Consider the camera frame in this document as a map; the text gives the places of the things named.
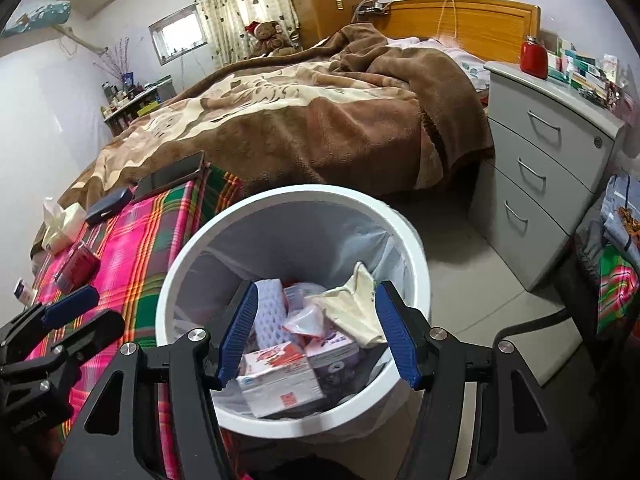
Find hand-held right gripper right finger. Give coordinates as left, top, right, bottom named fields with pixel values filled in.
left=375, top=280, right=571, bottom=480

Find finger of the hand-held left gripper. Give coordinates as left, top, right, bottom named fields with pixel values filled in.
left=0, top=285, right=99, bottom=346
left=30, top=310, right=126, bottom=376

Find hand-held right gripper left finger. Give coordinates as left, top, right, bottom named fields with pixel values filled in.
left=52, top=280, right=261, bottom=480

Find white foam fruit net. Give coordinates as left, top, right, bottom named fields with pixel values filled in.
left=252, top=280, right=301, bottom=351

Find cream paper wrapper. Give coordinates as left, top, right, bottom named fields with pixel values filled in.
left=305, top=261, right=388, bottom=350

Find red and white drink carton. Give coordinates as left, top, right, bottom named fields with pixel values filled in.
left=235, top=341, right=326, bottom=418

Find clear plastic wrapper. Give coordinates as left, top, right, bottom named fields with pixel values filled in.
left=283, top=304, right=328, bottom=343

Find purple drink carton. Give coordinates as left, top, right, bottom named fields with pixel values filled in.
left=305, top=332, right=361, bottom=391

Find white trash bin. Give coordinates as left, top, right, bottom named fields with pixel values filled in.
left=155, top=185, right=432, bottom=436

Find red drink can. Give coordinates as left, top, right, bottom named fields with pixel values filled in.
left=54, top=240, right=101, bottom=292

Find clear plastic bin liner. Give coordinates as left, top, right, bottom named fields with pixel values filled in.
left=172, top=205, right=416, bottom=416

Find white tissue pack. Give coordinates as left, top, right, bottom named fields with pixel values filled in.
left=40, top=197, right=87, bottom=253

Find dark blue glasses case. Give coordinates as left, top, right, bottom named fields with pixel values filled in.
left=84, top=186, right=137, bottom=226

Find black smartphone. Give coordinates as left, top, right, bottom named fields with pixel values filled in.
left=131, top=150, right=206, bottom=204

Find cluttered side table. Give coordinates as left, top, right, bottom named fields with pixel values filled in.
left=101, top=75, right=176, bottom=136

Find brown patterned blanket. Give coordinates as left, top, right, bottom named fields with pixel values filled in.
left=30, top=22, right=496, bottom=261

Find grey drawer cabinet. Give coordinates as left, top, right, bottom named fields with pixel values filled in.
left=467, top=60, right=628, bottom=292

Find pile of clothes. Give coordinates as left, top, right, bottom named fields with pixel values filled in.
left=575, top=175, right=640, bottom=341

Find dry branches in vase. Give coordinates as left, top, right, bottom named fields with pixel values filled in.
left=94, top=37, right=133, bottom=86

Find covered air conditioner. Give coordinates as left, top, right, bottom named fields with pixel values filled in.
left=0, top=0, right=71, bottom=38

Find small window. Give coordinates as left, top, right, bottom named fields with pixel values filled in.
left=148, top=4, right=208, bottom=65

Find brown teddy bear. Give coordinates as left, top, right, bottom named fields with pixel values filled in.
left=245, top=20, right=296, bottom=57

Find red jar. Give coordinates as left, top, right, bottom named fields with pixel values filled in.
left=520, top=35, right=550, bottom=79

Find wooden headboard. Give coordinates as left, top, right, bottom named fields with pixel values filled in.
left=372, top=0, right=542, bottom=66

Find row of medicine boxes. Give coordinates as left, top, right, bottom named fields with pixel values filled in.
left=547, top=37, right=633, bottom=111

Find heart print curtain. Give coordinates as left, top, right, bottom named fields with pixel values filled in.
left=185, top=0, right=301, bottom=68

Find wooden wardrobe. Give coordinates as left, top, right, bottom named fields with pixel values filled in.
left=279, top=0, right=378, bottom=51

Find power strip with cables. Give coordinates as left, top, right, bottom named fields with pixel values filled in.
left=352, top=0, right=391, bottom=16

